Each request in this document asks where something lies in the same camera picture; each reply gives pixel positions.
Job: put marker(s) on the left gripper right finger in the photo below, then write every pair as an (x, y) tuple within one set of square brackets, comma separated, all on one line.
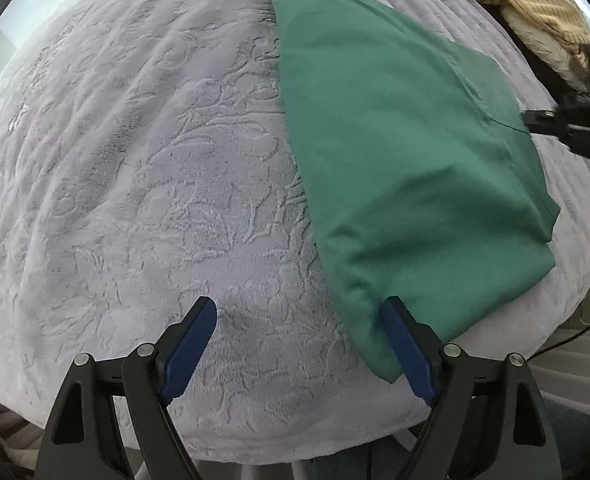
[(487, 418)]

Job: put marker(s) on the lavender embossed bed blanket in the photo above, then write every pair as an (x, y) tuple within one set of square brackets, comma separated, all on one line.
[(144, 163)]

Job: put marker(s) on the black garment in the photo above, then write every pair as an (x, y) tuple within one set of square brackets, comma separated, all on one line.
[(555, 85)]

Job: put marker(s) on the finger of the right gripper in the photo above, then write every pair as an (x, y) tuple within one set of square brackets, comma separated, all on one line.
[(546, 122)]

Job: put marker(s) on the cream cable knit sweater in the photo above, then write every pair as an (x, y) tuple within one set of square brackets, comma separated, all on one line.
[(548, 49)]

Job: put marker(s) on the beige striped garment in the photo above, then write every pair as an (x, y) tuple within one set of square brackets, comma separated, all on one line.
[(562, 19)]

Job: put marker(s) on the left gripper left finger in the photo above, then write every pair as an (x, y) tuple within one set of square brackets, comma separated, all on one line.
[(82, 439)]

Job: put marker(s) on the green work jacket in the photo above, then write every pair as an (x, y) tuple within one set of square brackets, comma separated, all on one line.
[(420, 177)]

